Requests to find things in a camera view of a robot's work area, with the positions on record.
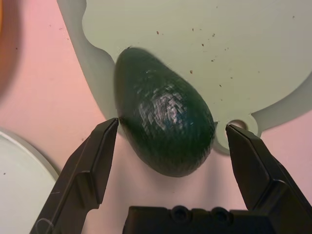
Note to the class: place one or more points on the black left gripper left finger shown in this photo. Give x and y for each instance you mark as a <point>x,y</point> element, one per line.
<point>80,175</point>

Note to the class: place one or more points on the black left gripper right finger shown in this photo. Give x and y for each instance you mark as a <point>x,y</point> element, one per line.
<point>263,175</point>

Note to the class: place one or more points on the dark green toy avocado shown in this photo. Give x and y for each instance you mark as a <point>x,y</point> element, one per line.
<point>163,114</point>

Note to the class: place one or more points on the mint green plate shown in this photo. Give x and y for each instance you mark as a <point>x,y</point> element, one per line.
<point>19,182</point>

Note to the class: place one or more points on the green cutting board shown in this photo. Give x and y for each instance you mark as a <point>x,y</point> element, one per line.
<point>195,36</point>

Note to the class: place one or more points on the yellow plate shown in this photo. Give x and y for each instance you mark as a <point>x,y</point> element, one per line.
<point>1,14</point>

